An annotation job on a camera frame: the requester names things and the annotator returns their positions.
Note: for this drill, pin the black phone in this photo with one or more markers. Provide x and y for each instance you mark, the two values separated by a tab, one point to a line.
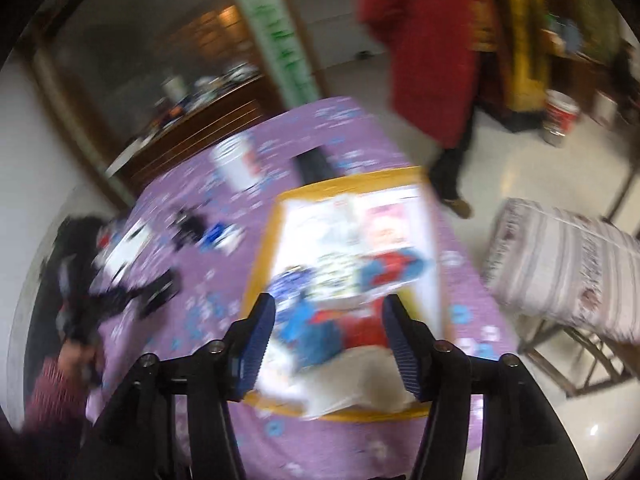
315	165

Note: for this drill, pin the pink tissue pack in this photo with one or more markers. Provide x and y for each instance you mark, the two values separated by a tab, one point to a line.
385	230

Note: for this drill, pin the white plastic jar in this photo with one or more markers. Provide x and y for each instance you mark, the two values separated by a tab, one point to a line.
235	160

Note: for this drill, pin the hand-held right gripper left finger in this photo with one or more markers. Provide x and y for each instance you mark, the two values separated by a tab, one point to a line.
255	345

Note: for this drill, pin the blue knitted cloth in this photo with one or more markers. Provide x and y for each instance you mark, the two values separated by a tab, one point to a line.
307	330

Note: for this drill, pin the person's left forearm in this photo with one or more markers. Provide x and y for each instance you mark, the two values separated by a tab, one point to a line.
55	395

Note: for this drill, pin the striped cushioned chair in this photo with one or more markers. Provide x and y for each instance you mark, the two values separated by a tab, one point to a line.
565	270

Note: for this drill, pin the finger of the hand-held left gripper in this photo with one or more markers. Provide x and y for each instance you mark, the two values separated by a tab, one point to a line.
160	290

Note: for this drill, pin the bamboo print pillar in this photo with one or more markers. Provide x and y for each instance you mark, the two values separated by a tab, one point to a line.
272	30

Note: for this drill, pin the blue red sponge pack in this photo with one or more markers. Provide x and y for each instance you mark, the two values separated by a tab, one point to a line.
395	267

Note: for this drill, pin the black round device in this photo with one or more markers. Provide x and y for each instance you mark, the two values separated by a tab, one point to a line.
187	227

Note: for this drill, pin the black bag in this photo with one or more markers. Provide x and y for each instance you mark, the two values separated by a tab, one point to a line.
75	250

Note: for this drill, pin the white red bucket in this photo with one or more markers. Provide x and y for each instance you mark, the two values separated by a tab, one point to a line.
560	117

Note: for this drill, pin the yellow tray white lining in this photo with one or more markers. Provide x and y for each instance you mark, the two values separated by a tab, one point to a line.
272	230

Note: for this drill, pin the person's left hand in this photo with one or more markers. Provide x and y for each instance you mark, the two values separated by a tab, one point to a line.
77	360

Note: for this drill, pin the lemon print tissue pack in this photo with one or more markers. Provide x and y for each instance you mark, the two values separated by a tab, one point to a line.
335	275

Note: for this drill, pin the blue tissue pack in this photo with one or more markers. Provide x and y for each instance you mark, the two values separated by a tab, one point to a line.
220	237

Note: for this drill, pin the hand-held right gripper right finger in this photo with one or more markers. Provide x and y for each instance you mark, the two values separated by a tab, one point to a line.
405	350

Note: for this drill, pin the wooden sideboard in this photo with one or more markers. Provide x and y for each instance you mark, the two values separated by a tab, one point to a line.
200	125

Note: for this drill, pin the blue white patterned packet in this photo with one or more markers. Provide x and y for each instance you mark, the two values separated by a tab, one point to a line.
290	285

